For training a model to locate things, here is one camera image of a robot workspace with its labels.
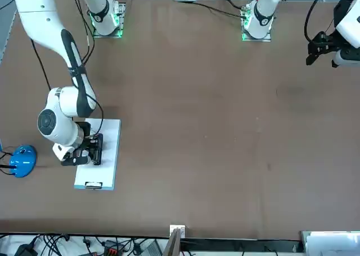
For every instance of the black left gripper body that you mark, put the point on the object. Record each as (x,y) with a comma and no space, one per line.
(326,40)

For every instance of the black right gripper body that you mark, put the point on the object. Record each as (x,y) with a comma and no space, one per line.
(87,139)

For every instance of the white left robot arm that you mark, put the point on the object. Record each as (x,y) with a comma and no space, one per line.
(263,11)

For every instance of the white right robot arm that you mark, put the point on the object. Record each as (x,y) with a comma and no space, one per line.
(42,19)

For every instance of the white paper sheet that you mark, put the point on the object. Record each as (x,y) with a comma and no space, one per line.
(111,154)

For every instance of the light blue clipboard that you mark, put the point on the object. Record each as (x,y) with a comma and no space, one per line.
(80,186)

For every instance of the silver clipboard clip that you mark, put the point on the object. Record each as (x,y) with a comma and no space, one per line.
(93,185)

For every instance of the glossy blue dome device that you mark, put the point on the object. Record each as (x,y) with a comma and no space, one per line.
(24,161)

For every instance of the black and orange plug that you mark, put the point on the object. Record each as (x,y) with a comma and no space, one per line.
(111,249)

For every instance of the black power adapter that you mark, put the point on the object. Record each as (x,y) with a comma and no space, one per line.
(25,250)

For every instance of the small white block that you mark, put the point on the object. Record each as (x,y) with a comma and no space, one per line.
(177,228)

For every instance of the brown wooden board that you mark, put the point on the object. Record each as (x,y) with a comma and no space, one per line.
(173,244)

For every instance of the grey tray with papers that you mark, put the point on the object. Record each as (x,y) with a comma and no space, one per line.
(332,243)

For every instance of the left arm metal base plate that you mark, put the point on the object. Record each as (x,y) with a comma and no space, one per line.
(265,39)

